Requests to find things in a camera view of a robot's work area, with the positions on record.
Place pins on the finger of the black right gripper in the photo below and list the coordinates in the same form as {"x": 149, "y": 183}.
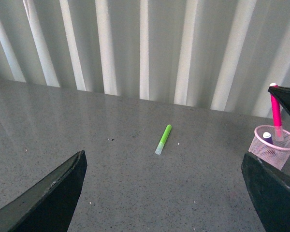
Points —
{"x": 269, "y": 191}

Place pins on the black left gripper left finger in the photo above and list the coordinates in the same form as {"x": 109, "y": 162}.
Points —
{"x": 49, "y": 205}

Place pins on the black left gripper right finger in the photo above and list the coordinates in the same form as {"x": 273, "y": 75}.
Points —
{"x": 282, "y": 94}

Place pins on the pink highlighter pen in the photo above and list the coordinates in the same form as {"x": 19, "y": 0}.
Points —
{"x": 276, "y": 112}

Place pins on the purple highlighter pen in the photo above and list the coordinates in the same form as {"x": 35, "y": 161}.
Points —
{"x": 267, "y": 137}

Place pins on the pink mesh cup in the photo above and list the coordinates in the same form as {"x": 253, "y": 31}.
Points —
{"x": 276, "y": 154}

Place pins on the green highlighter pen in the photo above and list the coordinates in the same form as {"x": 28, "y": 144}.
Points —
{"x": 163, "y": 139}

